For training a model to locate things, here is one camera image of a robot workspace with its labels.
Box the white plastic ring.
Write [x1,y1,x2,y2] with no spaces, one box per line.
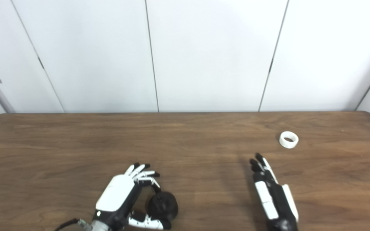
[279,131,299,149]

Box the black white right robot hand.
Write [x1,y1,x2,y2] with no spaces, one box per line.
[249,153,299,231]

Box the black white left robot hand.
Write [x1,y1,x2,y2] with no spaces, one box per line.
[93,163,172,231]

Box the round black plastic part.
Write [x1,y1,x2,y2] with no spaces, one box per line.
[148,192,179,222]

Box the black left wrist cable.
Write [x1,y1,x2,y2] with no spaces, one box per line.
[54,218,81,231]

